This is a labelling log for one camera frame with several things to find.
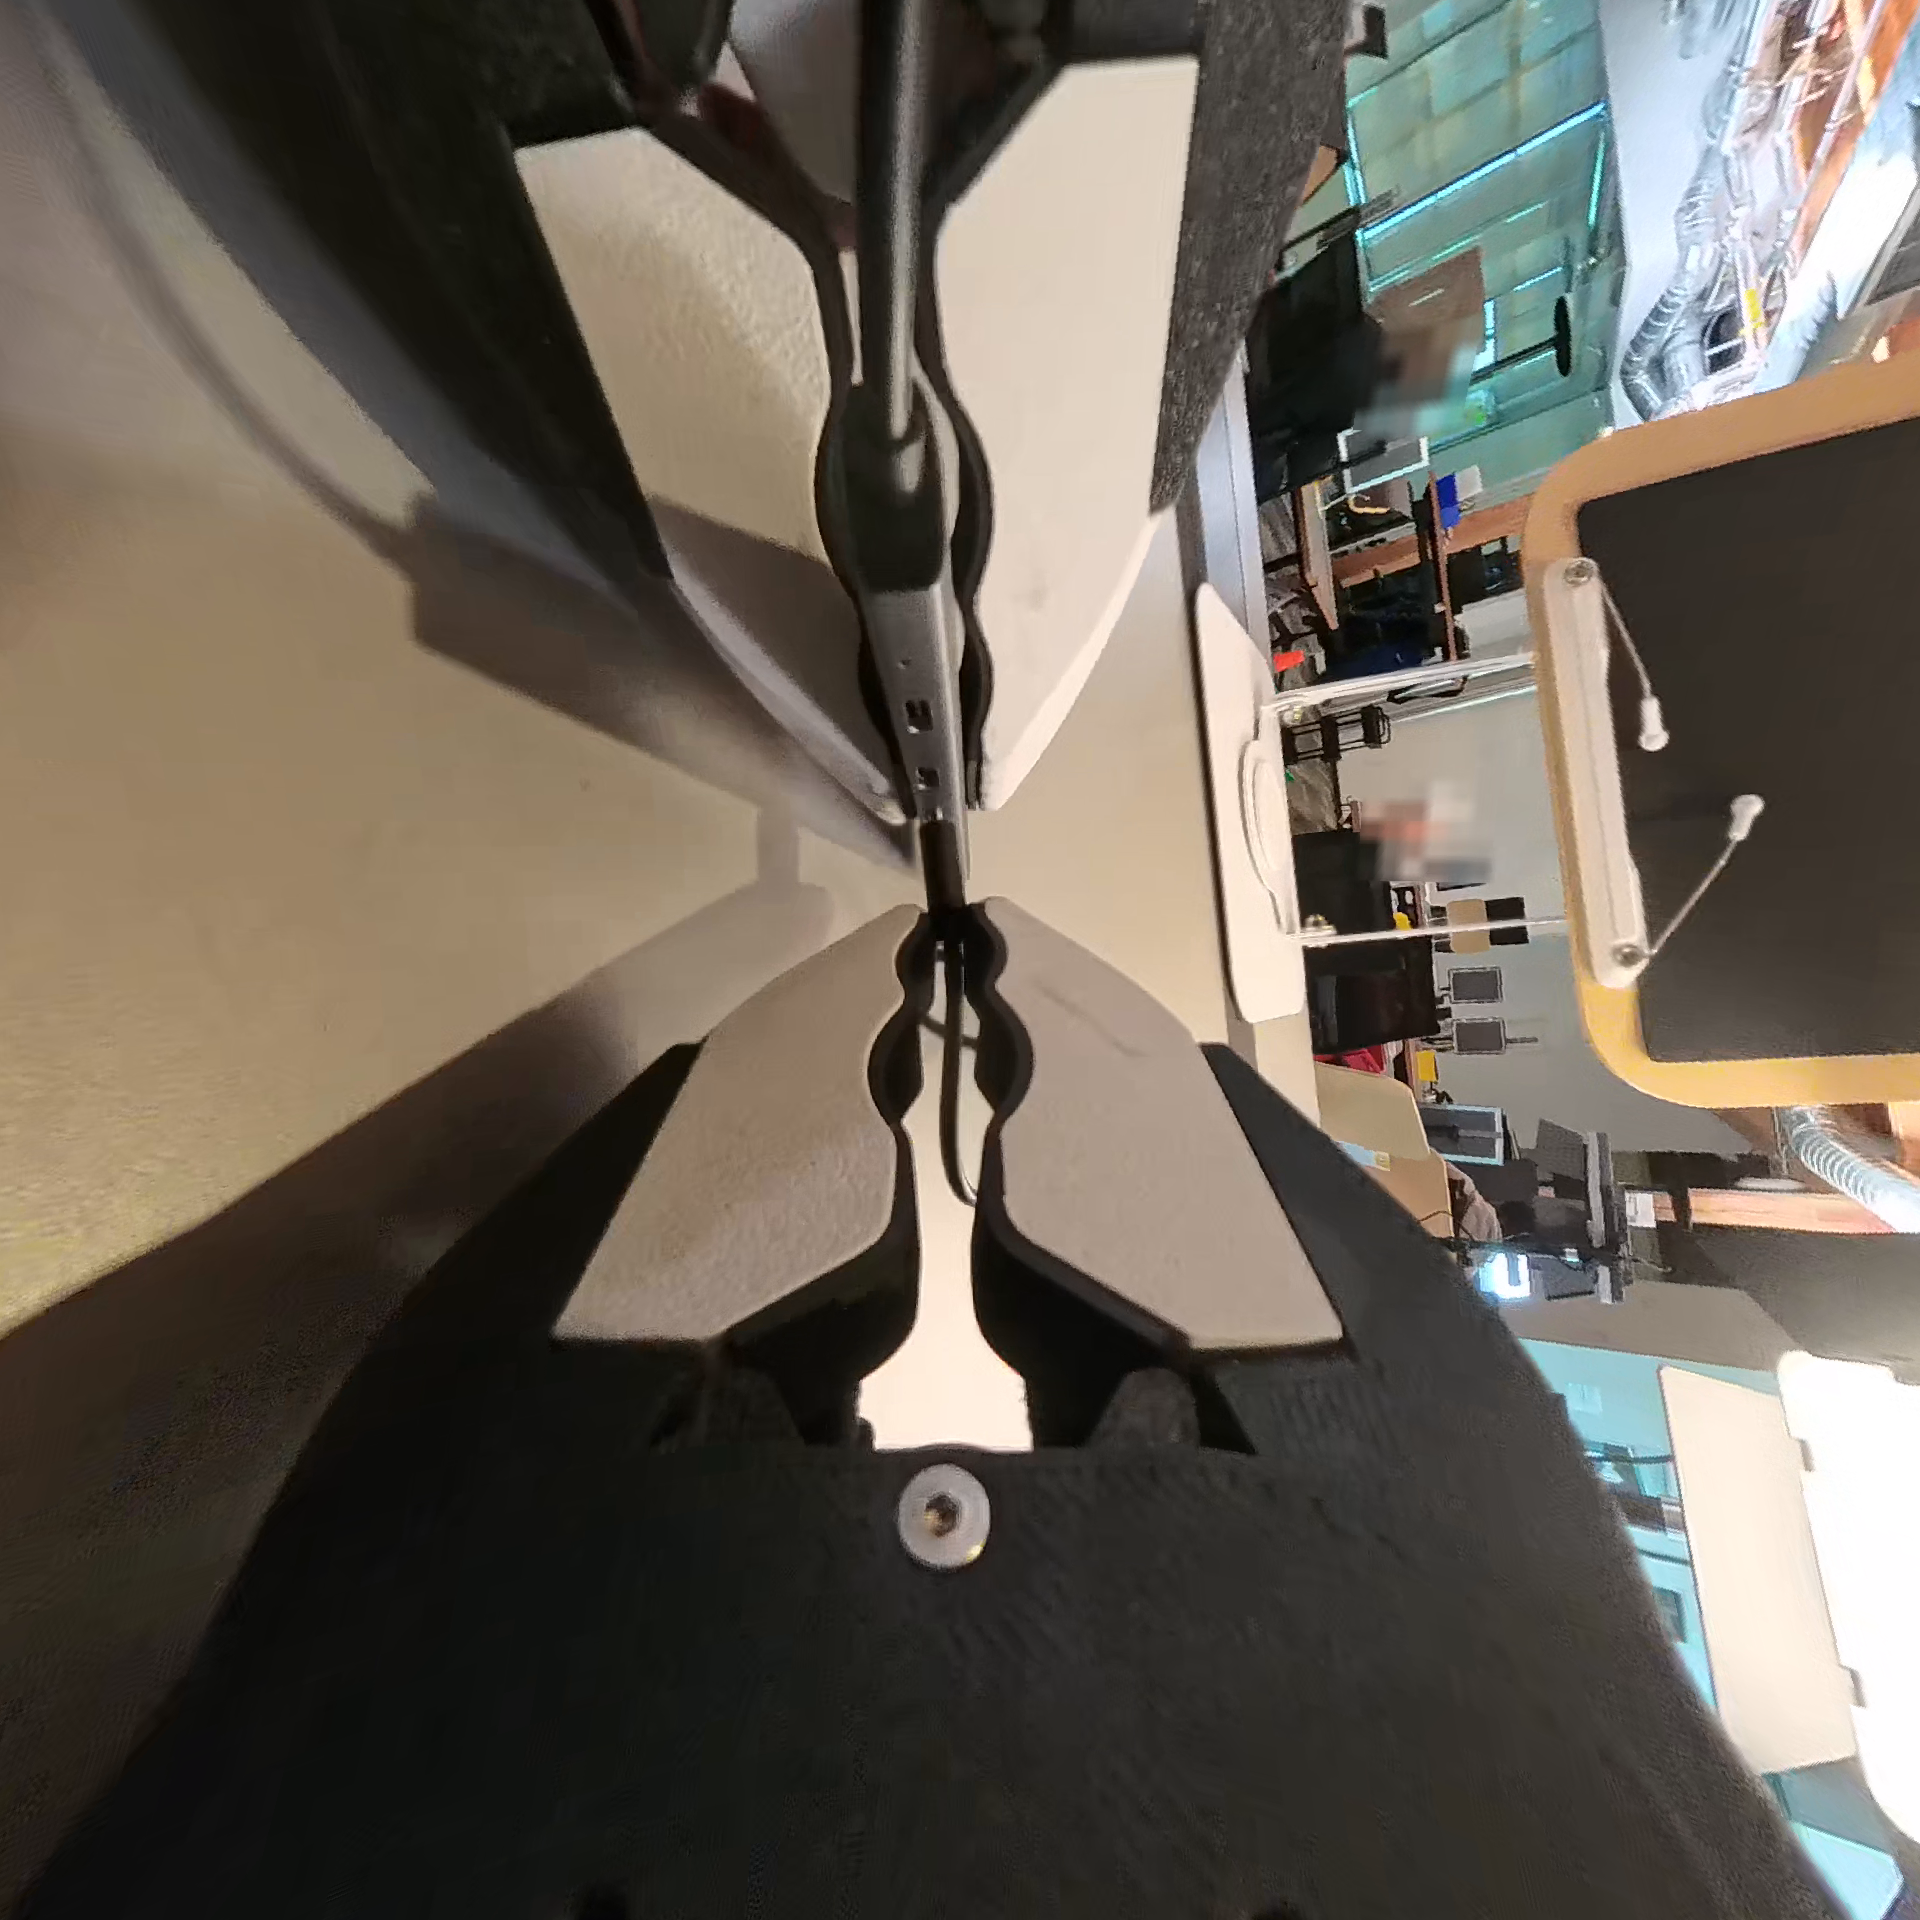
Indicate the wooden-framed black board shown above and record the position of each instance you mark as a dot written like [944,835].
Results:
[1769,750]

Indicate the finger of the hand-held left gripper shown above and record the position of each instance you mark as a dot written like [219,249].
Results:
[749,376]
[1079,376]

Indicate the black round-base stand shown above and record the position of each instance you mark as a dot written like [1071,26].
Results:
[1560,331]

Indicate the grey aluminium usb hub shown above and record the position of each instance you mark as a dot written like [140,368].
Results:
[915,662]

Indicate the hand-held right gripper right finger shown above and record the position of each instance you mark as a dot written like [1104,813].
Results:
[1140,1155]

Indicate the white flat pad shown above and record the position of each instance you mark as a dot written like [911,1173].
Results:
[1244,810]

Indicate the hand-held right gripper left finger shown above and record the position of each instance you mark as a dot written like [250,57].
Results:
[749,1141]

